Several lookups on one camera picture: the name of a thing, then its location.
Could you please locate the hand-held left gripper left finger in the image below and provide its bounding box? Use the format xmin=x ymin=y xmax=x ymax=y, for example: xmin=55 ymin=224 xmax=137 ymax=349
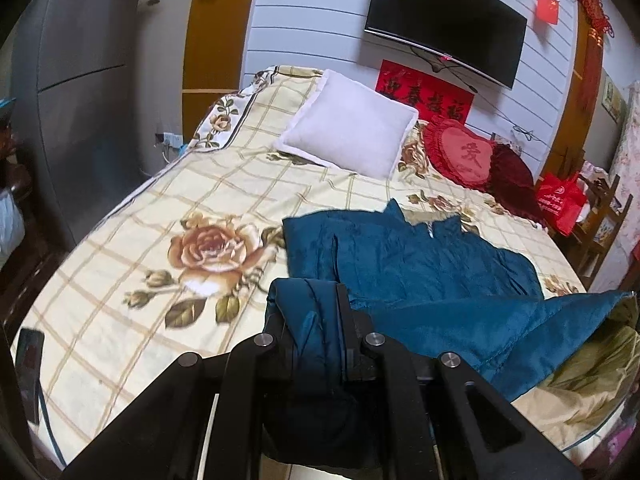
xmin=60 ymin=332 xmax=293 ymax=480

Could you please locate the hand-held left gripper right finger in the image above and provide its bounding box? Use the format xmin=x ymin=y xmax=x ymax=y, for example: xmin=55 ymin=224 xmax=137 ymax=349
xmin=336 ymin=284 xmax=583 ymax=480

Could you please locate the blue quilted jacket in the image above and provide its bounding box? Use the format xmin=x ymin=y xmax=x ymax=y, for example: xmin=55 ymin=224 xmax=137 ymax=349
xmin=264 ymin=198 xmax=637 ymax=466

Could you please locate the bed with floral checked sheet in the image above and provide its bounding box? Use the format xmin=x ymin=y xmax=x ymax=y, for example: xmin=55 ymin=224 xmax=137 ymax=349
xmin=22 ymin=65 xmax=601 ymax=480

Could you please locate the white square pillow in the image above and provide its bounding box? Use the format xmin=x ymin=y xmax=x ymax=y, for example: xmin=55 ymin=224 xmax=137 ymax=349
xmin=272 ymin=68 xmax=420 ymax=181

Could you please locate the red heart-shaped pillow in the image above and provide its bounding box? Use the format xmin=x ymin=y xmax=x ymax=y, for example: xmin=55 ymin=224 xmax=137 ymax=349
xmin=421 ymin=114 xmax=499 ymax=191

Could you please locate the dark red velvet pillow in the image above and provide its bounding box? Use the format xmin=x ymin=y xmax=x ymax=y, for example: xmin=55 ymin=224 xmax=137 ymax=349
xmin=487 ymin=142 xmax=549 ymax=227

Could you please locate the black smartphone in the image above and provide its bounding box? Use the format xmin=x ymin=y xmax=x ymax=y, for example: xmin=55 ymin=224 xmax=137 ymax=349
xmin=16 ymin=327 xmax=45 ymax=426

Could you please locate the red shopping bag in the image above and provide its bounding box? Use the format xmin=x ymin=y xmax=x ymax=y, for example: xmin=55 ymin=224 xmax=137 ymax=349
xmin=535 ymin=170 xmax=589 ymax=237

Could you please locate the dark wooden cabinet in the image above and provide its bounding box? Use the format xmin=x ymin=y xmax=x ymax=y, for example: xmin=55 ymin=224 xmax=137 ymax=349
xmin=0 ymin=110 xmax=53 ymax=331

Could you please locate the olive green quilt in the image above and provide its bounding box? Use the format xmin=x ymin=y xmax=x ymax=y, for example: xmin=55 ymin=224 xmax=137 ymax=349
xmin=514 ymin=292 xmax=640 ymax=454

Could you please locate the wooden chair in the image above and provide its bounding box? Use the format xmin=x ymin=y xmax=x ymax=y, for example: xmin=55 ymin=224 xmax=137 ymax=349
xmin=564 ymin=159 xmax=634 ymax=282

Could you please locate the white plastic bag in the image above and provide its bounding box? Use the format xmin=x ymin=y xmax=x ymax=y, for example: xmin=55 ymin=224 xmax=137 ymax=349
xmin=0 ymin=187 xmax=27 ymax=267

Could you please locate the floral curtain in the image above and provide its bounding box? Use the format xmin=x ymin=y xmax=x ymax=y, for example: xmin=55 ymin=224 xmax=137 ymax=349
xmin=606 ymin=79 xmax=640 ymax=292

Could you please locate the grey refrigerator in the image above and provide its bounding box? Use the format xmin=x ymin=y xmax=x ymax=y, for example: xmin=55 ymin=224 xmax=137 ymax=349
xmin=9 ymin=0 xmax=147 ymax=263

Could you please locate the small red flag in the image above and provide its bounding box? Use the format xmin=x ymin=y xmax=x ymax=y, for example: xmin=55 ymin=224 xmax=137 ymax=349
xmin=535 ymin=0 xmax=560 ymax=25

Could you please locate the red knot ornament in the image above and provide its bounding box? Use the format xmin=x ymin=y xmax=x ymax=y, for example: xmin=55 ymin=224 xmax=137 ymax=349
xmin=567 ymin=0 xmax=615 ymax=117

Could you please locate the black charging cable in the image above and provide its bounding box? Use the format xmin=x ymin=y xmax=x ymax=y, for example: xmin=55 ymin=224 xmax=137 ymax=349
xmin=34 ymin=379 xmax=67 ymax=467

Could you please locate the red wall banner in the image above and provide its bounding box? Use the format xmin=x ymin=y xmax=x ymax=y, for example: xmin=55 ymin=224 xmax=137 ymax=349
xmin=375 ymin=59 xmax=475 ymax=125

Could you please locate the black wall cable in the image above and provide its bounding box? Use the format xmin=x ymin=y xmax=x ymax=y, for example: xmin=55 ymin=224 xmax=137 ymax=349
xmin=409 ymin=44 xmax=543 ymax=142

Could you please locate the black wall television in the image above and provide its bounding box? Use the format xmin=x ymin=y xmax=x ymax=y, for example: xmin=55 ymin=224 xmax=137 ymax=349
xmin=363 ymin=0 xmax=529 ymax=90

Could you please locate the small wall poster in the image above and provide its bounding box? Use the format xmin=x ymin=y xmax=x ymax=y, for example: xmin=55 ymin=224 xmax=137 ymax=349
xmin=601 ymin=72 xmax=626 ymax=121

